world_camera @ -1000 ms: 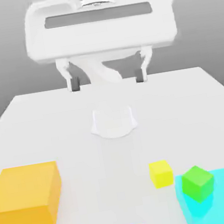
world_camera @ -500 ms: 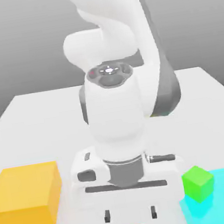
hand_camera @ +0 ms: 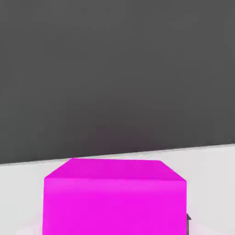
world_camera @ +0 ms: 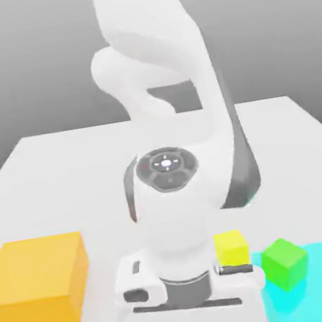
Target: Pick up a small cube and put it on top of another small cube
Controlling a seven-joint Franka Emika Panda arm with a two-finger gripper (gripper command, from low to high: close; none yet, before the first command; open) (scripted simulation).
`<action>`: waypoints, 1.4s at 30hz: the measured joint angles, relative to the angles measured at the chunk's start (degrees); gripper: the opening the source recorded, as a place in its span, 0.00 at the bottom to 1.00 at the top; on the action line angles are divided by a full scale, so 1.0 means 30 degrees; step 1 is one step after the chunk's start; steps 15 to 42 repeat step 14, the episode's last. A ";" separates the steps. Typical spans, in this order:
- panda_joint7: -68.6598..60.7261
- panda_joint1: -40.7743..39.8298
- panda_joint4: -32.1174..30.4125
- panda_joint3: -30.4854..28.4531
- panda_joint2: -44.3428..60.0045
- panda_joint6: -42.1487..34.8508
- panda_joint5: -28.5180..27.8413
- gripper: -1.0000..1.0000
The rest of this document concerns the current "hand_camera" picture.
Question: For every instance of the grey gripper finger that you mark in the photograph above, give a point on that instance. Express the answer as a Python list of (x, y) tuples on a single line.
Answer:
[(188, 223)]

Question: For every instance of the small magenta cube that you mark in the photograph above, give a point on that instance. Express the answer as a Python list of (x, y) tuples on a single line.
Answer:
[(114, 202)]

